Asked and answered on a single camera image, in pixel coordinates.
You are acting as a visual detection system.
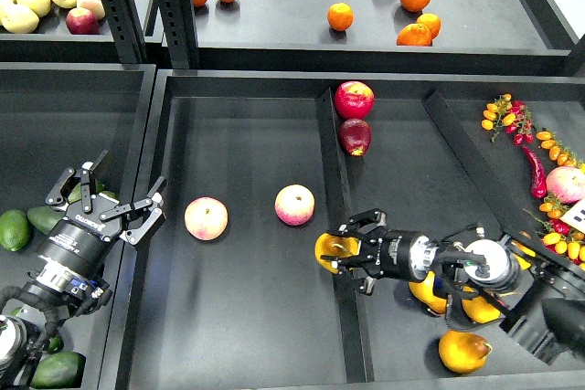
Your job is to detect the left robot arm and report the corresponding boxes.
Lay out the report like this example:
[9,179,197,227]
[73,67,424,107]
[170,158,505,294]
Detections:
[1,152,167,389]

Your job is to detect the dark avocado bottom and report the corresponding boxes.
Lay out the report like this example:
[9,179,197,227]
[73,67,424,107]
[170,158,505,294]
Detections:
[30,352,86,389]

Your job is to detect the yellow pear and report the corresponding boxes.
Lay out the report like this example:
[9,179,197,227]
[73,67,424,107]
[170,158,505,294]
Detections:
[509,237,536,270]
[438,330,493,374]
[408,271,447,315]
[462,295,502,324]
[314,233,360,274]

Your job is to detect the black perforated shelf post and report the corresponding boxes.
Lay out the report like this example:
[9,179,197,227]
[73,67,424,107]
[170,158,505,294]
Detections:
[155,0,200,69]

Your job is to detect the white label card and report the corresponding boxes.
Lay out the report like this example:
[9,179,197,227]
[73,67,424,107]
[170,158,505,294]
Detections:
[560,199,585,233]

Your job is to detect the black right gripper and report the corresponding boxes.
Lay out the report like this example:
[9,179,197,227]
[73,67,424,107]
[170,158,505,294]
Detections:
[319,209,432,294]

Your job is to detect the black shelf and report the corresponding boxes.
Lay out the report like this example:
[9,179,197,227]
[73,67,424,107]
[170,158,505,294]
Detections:
[195,0,584,77]
[0,0,165,65]

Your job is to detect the black bin tray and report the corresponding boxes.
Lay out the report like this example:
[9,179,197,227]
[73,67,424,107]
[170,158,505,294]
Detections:
[96,69,585,390]
[1,62,156,389]

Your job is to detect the cherry tomato bunch upper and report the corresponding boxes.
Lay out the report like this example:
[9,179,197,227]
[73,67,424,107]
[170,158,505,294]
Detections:
[481,93,534,145]

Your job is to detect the pink apple centre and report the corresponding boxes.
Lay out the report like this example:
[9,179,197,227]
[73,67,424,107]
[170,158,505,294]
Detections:
[274,184,314,227]

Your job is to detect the light green avocado far left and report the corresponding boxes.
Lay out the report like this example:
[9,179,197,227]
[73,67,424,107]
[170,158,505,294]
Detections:
[0,209,32,252]

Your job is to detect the cherry tomato bunch lower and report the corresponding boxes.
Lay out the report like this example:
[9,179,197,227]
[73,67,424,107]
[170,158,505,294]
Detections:
[525,195,584,269]

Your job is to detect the red apple on shelf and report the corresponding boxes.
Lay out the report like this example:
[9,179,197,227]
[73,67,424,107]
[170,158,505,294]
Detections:
[66,7,100,35]

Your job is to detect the red chili pepper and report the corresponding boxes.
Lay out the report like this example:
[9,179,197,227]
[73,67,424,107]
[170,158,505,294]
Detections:
[521,145,548,199]

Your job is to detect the orange cherry tomato bunch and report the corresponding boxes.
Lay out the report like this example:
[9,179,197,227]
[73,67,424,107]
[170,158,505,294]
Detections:
[536,129,584,172]

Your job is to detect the pale yellow apple front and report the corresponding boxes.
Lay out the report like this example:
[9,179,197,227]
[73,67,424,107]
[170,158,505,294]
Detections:
[1,5,39,34]

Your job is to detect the pink apple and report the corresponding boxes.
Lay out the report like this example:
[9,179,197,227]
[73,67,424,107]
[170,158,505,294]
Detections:
[184,196,229,241]
[274,184,314,227]

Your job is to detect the dark avocado left bin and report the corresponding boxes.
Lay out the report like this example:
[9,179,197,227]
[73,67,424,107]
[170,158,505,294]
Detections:
[27,206,65,235]

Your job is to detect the black middle bin tray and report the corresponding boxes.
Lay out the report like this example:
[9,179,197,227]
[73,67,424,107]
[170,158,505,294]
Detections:
[96,69,585,390]

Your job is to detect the black perforated left post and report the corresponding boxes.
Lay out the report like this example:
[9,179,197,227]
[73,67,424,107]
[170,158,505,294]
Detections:
[101,0,147,64]

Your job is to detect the yellow pear bottom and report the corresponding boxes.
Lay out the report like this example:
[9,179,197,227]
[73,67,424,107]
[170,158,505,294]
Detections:
[438,330,493,374]

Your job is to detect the bright red apple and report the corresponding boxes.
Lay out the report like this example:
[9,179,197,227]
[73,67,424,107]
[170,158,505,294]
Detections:
[334,81,375,120]

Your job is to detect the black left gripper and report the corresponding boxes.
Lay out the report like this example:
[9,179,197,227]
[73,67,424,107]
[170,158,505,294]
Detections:
[38,150,166,279]

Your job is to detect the black upper left shelf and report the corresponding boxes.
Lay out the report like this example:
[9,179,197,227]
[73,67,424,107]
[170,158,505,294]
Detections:
[0,0,165,65]

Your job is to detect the black bin divider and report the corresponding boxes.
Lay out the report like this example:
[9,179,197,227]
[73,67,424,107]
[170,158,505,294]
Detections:
[315,89,375,384]

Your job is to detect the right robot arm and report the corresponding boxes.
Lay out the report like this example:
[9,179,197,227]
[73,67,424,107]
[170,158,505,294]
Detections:
[314,209,584,364]

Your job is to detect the pink peach on shelf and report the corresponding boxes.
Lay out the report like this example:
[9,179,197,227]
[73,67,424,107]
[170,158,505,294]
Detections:
[77,0,106,21]

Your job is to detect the green avocado top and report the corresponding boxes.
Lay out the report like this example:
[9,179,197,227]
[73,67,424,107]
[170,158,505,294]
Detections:
[68,180,119,203]

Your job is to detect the black left bin tray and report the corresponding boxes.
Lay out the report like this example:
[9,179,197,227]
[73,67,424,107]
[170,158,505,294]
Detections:
[1,62,156,389]

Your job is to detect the dark red apple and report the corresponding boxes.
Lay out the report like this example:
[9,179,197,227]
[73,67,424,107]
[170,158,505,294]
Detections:
[338,119,372,157]

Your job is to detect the black diagonal divider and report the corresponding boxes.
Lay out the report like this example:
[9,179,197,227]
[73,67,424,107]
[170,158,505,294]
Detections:
[422,91,584,279]

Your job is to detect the dark green avocado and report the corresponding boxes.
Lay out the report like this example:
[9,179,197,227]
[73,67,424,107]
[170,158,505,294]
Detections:
[46,334,64,354]

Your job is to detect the pink apple right bin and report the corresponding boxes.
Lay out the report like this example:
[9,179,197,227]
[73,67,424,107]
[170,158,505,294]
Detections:
[546,166,584,204]

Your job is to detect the pink apple left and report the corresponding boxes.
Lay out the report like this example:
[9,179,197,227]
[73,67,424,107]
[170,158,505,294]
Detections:
[184,196,229,241]

